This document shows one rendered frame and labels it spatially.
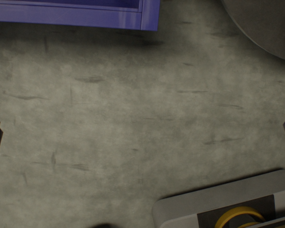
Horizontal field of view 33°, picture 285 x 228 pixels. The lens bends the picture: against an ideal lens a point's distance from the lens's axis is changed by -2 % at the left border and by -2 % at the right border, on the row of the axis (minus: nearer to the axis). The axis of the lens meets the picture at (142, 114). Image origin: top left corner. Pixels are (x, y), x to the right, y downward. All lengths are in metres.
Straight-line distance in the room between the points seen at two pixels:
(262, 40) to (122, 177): 0.40
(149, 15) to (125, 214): 0.59
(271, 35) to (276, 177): 0.34
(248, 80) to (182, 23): 0.16
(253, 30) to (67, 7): 0.29
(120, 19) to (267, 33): 0.27
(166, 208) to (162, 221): 0.03
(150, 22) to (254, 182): 0.53
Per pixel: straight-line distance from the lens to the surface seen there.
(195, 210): 0.80
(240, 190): 0.84
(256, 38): 0.60
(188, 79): 0.85
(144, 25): 0.38
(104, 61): 0.82
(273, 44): 0.61
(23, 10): 0.38
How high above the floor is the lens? 0.80
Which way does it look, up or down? 72 degrees down
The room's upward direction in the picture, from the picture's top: 153 degrees clockwise
